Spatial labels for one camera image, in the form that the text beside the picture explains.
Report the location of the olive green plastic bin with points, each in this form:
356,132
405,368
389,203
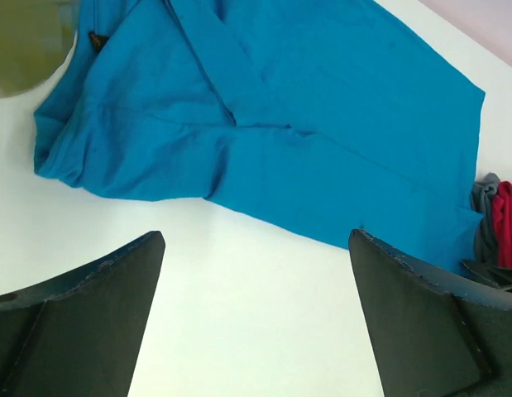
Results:
35,39

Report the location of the folded red t shirt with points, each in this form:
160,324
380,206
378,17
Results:
502,219

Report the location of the folded grey t shirt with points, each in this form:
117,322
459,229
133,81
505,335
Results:
482,195

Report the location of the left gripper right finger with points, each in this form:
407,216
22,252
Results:
433,333

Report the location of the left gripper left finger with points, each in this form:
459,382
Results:
80,333

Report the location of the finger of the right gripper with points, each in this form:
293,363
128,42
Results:
489,275

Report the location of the blue polo shirt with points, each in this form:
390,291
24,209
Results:
320,117

